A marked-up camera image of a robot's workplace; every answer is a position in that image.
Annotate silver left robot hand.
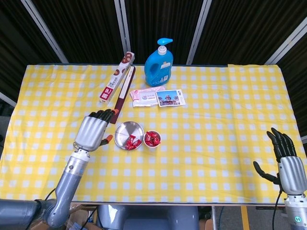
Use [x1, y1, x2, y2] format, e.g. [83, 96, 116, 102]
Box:
[73, 108, 120, 152]

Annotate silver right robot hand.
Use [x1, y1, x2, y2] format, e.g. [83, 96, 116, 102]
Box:
[253, 127, 307, 195]

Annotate round steel plate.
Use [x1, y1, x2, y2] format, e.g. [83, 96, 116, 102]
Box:
[114, 121, 145, 151]

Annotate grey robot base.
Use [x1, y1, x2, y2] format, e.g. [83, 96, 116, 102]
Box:
[97, 205, 200, 230]

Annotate dark red folded fan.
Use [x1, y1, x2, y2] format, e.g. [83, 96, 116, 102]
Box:
[109, 66, 137, 125]

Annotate white red cling film box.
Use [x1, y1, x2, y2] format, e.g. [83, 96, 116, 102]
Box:
[99, 51, 135, 104]

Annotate white paper cup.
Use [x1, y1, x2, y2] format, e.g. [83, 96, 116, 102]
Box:
[143, 130, 162, 150]

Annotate pink wet wipes pack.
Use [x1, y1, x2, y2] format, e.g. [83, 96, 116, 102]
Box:
[130, 86, 166, 107]

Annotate brown cardboard box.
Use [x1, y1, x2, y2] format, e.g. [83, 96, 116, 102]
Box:
[31, 203, 99, 230]

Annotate building photo postcard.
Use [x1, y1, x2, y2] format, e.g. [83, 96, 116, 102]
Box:
[155, 89, 186, 107]

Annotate silver table leg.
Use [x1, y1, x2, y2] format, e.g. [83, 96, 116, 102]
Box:
[211, 205, 218, 230]

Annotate blue detergent bottle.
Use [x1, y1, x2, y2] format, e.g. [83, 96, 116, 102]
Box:
[144, 37, 174, 87]

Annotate yellow white checkered tablecloth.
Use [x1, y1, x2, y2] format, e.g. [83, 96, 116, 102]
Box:
[0, 63, 307, 204]

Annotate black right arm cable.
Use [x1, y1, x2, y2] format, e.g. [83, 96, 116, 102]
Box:
[272, 189, 283, 230]

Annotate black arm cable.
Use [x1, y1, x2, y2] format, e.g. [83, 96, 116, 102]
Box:
[272, 189, 283, 230]
[44, 188, 57, 201]

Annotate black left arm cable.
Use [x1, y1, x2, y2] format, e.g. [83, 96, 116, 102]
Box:
[44, 188, 57, 201]

